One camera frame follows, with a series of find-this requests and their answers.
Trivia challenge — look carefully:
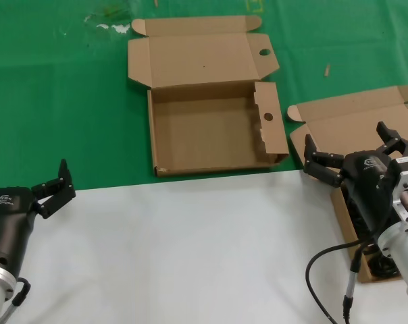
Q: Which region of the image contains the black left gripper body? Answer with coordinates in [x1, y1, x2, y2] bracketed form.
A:
[0, 184, 40, 277]

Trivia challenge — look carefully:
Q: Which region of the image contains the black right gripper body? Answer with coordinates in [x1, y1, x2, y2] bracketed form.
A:
[338, 150, 400, 237]

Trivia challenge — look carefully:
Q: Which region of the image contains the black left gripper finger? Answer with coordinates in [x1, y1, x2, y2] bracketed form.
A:
[30, 158, 76, 220]

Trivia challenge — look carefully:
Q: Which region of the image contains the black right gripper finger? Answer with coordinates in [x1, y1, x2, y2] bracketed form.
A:
[303, 134, 347, 188]
[376, 121, 408, 159]

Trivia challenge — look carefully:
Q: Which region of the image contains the open plain cardboard box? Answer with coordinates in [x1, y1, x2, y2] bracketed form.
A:
[286, 85, 408, 284]

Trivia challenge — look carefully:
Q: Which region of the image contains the open cardboard box with holes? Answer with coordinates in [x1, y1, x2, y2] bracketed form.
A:
[127, 15, 290, 178]

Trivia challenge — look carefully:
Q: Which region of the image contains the green table mat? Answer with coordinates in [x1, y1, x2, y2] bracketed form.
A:
[0, 0, 408, 193]

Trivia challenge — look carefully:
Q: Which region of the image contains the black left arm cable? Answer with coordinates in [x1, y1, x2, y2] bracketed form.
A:
[0, 276, 32, 324]

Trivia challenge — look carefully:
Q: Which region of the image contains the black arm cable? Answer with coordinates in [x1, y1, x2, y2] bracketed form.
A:
[305, 236, 377, 324]
[0, 276, 32, 324]

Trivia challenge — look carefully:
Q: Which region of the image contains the black power cable bundle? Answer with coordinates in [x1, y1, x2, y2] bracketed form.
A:
[340, 188, 405, 279]

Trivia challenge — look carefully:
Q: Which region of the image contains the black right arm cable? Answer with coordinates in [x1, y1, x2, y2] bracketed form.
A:
[305, 236, 377, 324]

